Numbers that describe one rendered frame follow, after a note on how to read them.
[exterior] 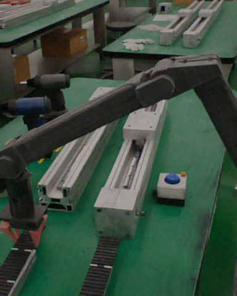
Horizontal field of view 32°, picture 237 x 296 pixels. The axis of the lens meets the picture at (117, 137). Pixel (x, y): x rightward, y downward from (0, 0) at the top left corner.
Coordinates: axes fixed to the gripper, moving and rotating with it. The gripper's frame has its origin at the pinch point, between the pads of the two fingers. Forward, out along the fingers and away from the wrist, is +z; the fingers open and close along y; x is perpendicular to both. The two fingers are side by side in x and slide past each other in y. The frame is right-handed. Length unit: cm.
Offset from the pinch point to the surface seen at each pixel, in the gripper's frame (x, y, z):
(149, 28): -274, 6, 2
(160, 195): -25.4, -30.5, -0.5
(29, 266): 6.6, -3.2, 1.3
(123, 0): -786, 127, 48
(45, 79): -73, 21, -17
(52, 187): -21.3, 0.9, -2.3
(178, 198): -25.4, -35.5, -0.1
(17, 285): 13.2, -3.2, 0.8
